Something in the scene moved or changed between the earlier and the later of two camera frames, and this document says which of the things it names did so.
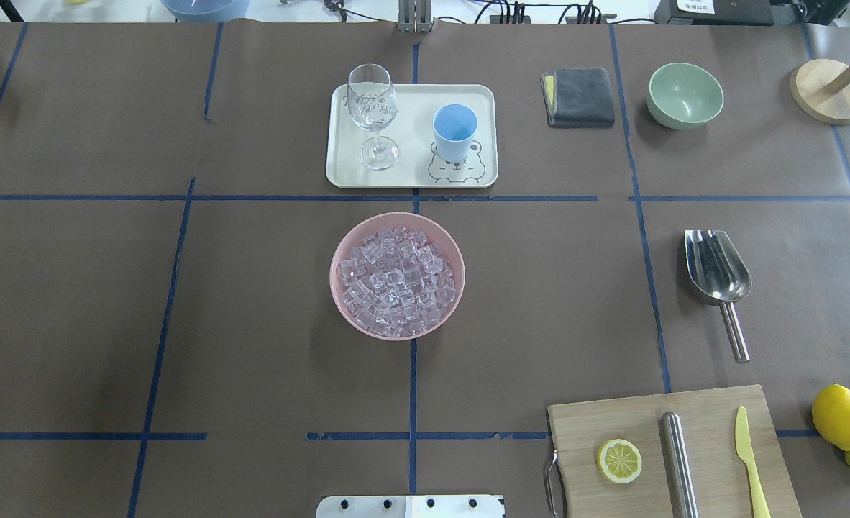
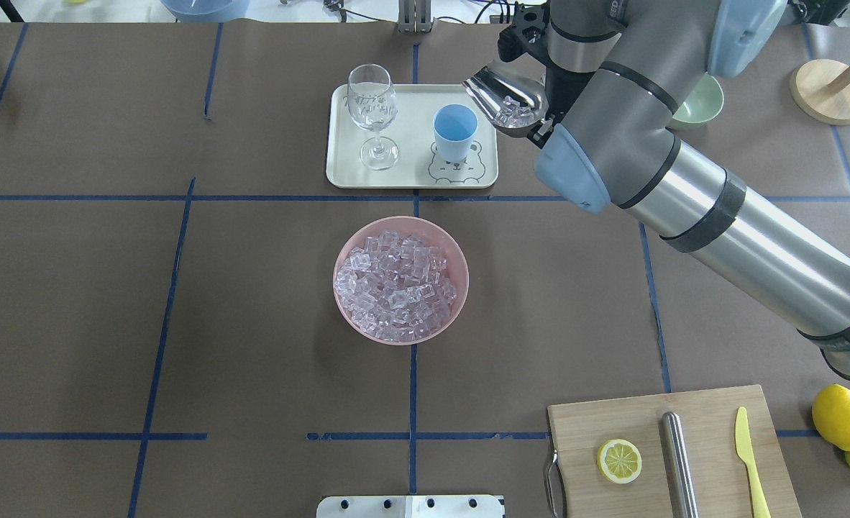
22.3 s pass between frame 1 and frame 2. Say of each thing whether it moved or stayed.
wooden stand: stayed
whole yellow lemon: stayed
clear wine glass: stayed
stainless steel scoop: moved
